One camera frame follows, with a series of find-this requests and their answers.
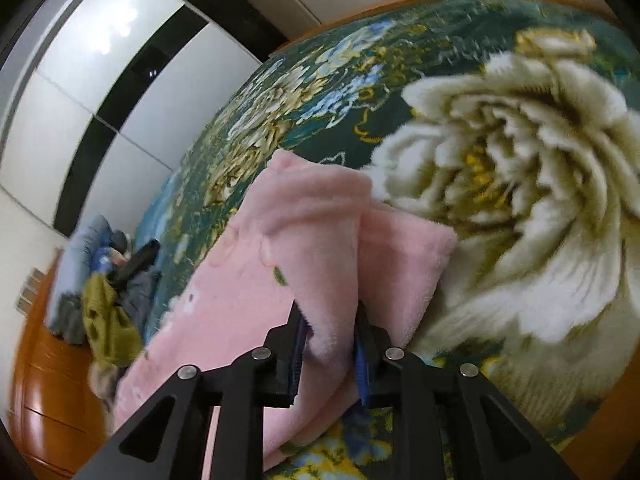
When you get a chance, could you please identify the green floral bed blanket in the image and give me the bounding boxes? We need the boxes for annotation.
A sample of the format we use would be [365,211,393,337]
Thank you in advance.
[136,0,639,479]

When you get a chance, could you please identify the white black sliding wardrobe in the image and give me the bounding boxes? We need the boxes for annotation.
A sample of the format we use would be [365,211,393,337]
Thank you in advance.
[1,0,259,236]

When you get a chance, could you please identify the olive green knitted sweater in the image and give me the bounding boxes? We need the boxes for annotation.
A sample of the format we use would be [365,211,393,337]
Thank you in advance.
[81,273,143,368]

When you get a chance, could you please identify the orange wooden bed frame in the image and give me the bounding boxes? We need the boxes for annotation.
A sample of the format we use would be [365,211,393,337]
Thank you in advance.
[9,261,106,479]

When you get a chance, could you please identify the pink fleece garment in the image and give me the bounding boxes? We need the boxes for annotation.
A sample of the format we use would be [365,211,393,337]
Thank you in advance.
[114,150,457,467]

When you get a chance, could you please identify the dark grey garment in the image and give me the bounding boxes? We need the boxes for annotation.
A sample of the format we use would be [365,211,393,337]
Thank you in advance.
[107,240,162,334]

